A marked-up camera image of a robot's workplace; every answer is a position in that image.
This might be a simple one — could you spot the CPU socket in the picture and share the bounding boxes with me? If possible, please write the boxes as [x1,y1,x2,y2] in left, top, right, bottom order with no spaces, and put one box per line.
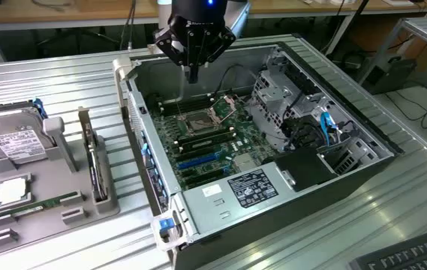
[185,111,218,133]

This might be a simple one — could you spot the black computer tower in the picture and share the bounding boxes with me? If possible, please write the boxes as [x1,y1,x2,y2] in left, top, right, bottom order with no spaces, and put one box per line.
[369,56,420,95]

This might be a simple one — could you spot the green motherboard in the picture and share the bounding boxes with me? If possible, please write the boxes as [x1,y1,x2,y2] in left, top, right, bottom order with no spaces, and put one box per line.
[149,89,286,195]

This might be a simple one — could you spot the blue expansion slot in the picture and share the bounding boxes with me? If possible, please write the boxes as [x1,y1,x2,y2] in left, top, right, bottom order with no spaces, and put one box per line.
[178,155,230,170]

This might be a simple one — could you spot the long black expansion slot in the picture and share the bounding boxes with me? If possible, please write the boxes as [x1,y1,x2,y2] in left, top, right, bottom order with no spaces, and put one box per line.
[187,176,228,188]
[179,145,238,159]
[182,170,225,183]

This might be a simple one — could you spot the grey hanging cable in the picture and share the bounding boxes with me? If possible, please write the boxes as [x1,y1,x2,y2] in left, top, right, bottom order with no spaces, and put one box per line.
[122,0,138,51]

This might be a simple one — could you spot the blue case latch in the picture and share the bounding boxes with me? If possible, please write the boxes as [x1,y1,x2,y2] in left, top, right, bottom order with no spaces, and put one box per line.
[159,218,177,234]

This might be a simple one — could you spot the silver CPU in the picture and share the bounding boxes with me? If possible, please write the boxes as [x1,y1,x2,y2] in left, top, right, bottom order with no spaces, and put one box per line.
[0,178,30,206]

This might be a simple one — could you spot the black RAM stick white label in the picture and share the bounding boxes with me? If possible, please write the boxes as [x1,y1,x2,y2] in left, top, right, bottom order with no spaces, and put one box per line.
[178,134,236,151]

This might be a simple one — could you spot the silver power supply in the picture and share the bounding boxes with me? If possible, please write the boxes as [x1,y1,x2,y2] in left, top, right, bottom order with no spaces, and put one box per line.
[182,161,297,236]

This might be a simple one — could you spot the black plastic shroud box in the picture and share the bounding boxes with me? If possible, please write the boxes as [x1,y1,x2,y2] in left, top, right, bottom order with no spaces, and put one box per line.
[276,147,341,192]

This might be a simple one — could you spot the metal disk bay cage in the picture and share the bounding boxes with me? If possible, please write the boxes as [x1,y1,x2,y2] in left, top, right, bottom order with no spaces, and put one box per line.
[253,52,329,150]

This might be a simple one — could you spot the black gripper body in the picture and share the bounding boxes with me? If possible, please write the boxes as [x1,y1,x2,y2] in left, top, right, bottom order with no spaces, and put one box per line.
[167,0,230,57]

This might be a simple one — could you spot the blue disk caddy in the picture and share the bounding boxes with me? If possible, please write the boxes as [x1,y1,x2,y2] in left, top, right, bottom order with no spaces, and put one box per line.
[0,97,49,120]

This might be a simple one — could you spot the black chair base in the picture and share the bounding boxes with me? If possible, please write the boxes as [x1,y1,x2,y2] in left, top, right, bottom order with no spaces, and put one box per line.
[35,26,121,48]

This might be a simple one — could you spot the green RAM stick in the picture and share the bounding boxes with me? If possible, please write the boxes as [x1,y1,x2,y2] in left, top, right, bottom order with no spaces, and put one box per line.
[0,193,78,220]

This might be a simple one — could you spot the black keyboard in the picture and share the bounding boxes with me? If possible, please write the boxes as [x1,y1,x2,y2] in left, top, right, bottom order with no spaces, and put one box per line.
[348,224,427,270]

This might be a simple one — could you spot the open PC case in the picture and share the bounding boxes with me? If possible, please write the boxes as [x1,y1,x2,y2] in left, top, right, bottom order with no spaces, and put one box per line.
[114,40,406,270]

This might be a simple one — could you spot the silver hard disk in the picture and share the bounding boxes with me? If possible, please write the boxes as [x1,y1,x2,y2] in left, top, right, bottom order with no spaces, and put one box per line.
[0,108,50,165]

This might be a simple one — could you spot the graphics card with metal bracket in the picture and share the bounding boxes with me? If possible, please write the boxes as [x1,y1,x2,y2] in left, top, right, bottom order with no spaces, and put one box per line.
[77,106,110,202]

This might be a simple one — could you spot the black RAM slot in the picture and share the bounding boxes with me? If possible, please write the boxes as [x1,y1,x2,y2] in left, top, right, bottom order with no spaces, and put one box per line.
[175,130,234,144]
[159,100,214,113]
[161,102,217,116]
[159,97,213,109]
[173,127,233,140]

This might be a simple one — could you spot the grey parts rack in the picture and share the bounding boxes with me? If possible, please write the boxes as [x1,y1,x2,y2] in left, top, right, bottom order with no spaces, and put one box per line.
[0,116,122,258]

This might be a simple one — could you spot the white corner bracket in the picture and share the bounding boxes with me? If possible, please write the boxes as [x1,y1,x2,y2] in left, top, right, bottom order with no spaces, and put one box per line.
[113,57,142,82]
[150,209,186,251]

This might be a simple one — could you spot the metal socket cover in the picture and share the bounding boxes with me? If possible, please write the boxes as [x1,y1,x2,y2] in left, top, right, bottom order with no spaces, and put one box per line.
[207,94,245,127]

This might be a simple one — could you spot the blue wire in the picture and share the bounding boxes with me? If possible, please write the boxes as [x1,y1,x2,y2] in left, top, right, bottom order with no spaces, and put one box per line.
[321,111,341,147]

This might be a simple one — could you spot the wooden desk white frame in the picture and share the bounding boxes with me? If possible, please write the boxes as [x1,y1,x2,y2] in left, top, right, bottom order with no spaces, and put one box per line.
[249,0,427,57]
[0,0,162,64]

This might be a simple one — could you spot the short black expansion slot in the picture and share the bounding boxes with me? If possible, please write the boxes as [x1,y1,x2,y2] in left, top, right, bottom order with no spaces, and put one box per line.
[181,168,214,177]

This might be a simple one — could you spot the black looped wire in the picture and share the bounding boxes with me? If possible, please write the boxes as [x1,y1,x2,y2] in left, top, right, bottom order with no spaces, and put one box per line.
[216,64,260,96]

